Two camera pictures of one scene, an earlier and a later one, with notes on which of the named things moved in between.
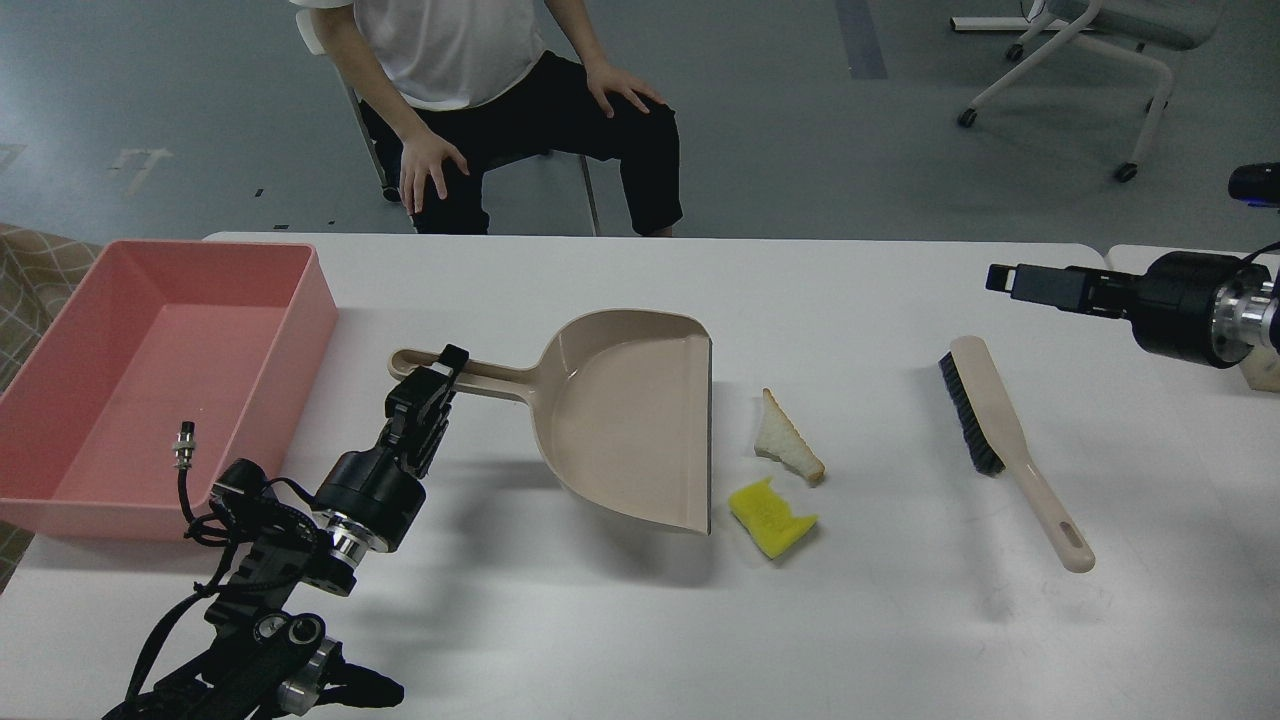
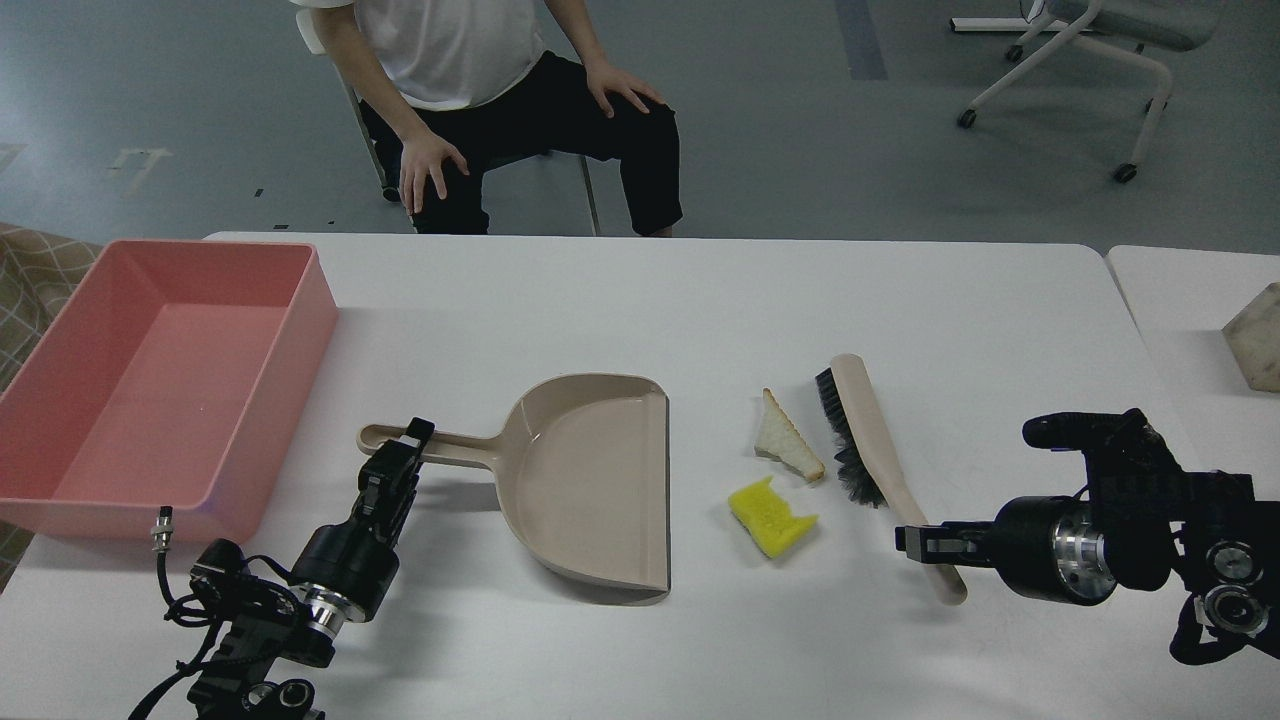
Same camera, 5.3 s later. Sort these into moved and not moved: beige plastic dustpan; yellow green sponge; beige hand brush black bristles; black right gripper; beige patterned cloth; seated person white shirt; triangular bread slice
Moved: beige plastic dustpan; black right gripper; beige hand brush black bristles
Not moved: seated person white shirt; triangular bread slice; yellow green sponge; beige patterned cloth
